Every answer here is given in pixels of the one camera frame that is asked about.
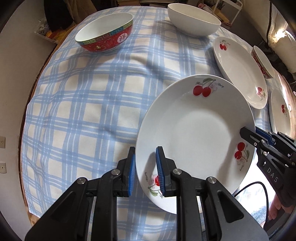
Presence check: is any white cherry plate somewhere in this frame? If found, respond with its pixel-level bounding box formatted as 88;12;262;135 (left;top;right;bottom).
269;89;291;136
135;74;255;213
213;37;268;109

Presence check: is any large red-rimmed bowl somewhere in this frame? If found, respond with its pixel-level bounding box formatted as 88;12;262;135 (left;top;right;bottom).
251;46;275;79

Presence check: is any plain white bowl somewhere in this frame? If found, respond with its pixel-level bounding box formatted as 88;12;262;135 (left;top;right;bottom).
168;3;221;37

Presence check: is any red patterned bowl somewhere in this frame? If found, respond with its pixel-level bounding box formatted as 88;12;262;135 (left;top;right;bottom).
75;13;133;52

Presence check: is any right hand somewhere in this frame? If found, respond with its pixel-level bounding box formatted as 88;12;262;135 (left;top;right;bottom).
268;195;290;220

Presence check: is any blue plaid tablecloth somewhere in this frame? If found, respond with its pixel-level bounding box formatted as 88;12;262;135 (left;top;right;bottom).
20;5;278;241

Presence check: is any white cushioned chair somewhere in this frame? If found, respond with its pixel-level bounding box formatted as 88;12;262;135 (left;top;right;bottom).
243;0;295;74

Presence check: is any white metal cart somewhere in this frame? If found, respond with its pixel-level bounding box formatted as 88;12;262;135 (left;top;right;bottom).
211;0;243;26

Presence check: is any wall socket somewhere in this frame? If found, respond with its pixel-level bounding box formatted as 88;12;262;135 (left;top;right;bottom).
0;136;6;149
0;163;6;174

